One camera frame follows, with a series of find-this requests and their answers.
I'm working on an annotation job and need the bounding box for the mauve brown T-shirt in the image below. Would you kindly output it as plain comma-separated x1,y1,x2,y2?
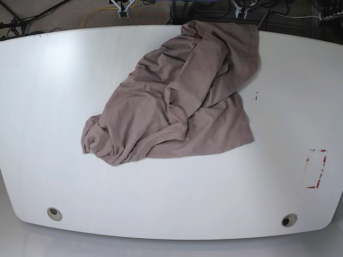
81,20,259,166

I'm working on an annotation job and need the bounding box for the right table cable grommet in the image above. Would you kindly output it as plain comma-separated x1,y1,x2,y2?
281,214,297,228

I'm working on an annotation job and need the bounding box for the yellow floor cable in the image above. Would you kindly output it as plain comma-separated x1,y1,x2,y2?
81,7,119,29

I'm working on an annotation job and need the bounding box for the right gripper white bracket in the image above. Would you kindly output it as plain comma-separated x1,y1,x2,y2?
109,0,137,18

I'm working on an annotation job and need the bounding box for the white power strip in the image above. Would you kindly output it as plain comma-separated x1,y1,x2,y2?
319,2,342,21

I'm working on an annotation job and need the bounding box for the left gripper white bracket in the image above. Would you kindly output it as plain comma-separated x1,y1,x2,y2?
232,0,257,19

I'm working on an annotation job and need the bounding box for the table cable grommet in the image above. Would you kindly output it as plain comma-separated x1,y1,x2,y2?
47,208,62,222
281,214,297,228

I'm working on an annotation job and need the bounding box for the left table cable grommet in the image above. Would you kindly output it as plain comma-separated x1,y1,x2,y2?
47,208,62,222

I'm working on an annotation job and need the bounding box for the red tape rectangle marking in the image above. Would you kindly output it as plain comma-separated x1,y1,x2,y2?
304,149,327,189

